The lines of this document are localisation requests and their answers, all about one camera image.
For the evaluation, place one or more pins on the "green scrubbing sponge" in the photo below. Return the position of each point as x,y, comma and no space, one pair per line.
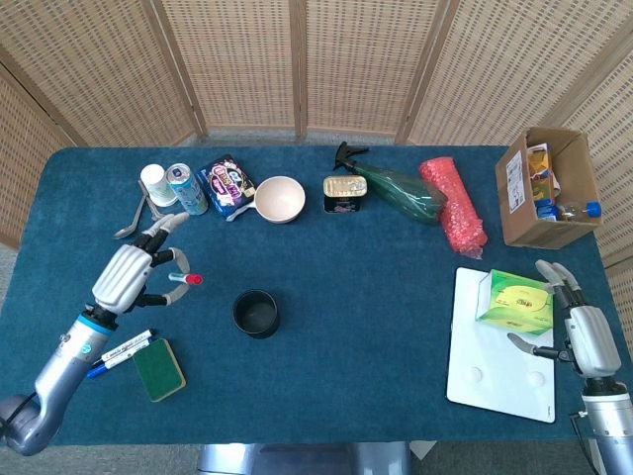
159,370

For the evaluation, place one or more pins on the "green marker with red cap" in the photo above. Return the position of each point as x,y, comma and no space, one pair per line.
194,280

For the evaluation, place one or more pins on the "bamboo folding screen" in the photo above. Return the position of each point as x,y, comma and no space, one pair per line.
247,59

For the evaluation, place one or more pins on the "blue carpet table mat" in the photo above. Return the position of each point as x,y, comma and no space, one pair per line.
346,346

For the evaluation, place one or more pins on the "black whiteboard marker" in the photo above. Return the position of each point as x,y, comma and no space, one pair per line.
128,344

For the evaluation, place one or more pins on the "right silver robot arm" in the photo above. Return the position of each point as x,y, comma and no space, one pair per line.
610,430

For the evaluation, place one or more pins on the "round white magnet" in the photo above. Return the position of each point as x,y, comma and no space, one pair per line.
536,379
476,373

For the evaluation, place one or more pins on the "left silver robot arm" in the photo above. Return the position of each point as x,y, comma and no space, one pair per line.
64,366

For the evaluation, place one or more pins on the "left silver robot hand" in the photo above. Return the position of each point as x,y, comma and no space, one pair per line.
121,279

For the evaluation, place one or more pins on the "clear bottle with blue cap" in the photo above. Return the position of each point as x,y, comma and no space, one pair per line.
578,212

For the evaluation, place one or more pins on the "red bubble wrap roll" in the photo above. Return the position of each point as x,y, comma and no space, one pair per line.
455,208

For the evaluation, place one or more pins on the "blue whiteboard marker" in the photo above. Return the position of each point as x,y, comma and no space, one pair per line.
111,367

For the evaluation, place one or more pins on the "brown cardboard box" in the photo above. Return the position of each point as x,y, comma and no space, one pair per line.
514,198

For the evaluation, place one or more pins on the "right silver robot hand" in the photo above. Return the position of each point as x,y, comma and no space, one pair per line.
593,341

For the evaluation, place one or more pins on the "green tissue box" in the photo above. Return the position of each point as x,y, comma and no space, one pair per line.
519,302

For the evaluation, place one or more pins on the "gold-lidded black tin can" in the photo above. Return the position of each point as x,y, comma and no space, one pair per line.
345,190

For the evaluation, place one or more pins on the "purple snack packet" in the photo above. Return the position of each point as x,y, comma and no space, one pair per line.
227,188

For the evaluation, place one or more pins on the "white board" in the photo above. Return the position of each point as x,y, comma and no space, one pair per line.
494,376

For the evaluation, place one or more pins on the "small blue packet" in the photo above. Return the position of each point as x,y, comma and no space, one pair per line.
546,210

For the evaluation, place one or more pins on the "long metal spoon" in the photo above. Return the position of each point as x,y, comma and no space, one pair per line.
129,225

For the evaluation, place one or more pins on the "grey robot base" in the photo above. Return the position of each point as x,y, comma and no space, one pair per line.
301,460

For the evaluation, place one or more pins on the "white paper cup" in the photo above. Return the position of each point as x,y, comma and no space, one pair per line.
157,185

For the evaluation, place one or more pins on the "green spray bottle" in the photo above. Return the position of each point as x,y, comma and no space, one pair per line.
405,195

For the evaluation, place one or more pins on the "yellow packet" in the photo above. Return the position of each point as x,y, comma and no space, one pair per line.
541,173

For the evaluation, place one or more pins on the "short metal spoon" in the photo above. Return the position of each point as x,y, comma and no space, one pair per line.
154,210

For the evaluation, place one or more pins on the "black cup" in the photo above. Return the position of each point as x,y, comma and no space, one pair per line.
256,314

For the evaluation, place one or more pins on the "light blue drink can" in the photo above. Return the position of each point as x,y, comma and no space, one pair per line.
188,190

